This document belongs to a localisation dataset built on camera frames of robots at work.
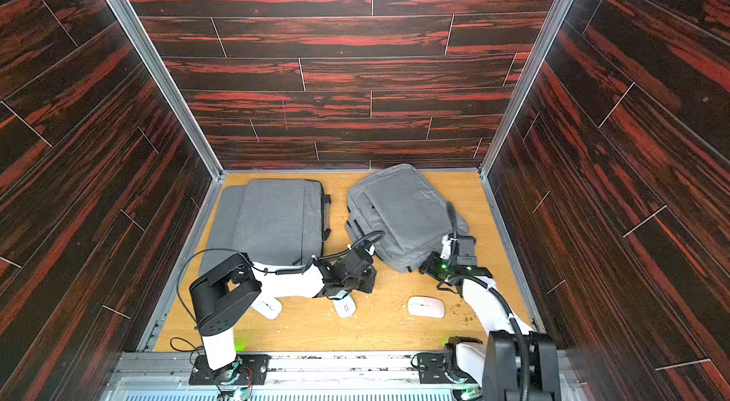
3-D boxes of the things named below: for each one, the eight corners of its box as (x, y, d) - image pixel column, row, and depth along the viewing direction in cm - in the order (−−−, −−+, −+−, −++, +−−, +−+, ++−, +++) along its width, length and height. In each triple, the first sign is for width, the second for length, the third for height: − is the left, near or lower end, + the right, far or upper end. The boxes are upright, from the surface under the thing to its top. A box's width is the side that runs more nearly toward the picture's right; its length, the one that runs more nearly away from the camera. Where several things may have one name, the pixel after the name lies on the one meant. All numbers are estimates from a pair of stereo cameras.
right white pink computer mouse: (408, 317, 85) (409, 315, 83) (406, 298, 88) (407, 296, 86) (444, 317, 85) (446, 315, 83) (441, 298, 88) (443, 295, 86)
